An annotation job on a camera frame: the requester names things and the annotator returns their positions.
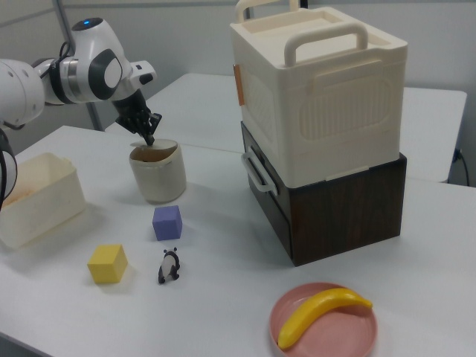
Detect tan strap on storage box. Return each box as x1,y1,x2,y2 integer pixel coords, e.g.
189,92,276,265
232,62,246,108

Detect cream trash can lid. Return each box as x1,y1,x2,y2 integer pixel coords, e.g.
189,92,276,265
129,138,178,151

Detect large cream plastic storage box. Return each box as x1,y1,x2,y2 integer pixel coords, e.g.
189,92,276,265
229,0,408,188

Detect yellow foam cube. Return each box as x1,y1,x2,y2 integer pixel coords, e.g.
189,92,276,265
86,243,129,285

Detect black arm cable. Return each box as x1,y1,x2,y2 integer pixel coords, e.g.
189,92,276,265
0,126,19,215

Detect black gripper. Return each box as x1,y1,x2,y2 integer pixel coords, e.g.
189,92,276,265
112,91,164,147

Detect black white panda figurine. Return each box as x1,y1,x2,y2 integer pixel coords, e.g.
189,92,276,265
156,247,181,285

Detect yellow toy banana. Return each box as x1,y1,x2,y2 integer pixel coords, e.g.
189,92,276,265
277,286,373,350

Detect pink plate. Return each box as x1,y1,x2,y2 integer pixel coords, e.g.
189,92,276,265
269,281,380,357

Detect black power cable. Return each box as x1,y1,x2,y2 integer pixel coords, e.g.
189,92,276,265
451,147,470,185

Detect purple foam cube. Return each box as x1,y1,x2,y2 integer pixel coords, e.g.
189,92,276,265
152,205,184,242

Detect white drawer handle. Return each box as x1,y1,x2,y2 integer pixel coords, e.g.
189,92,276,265
240,147,280,194

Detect cream open plastic container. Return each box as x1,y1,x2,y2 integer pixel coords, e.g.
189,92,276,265
0,152,86,250

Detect dark brown wooden drawer box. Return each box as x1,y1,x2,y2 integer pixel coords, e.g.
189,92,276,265
240,120,408,268

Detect cream trash can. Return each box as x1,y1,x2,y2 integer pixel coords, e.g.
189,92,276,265
129,138,187,205

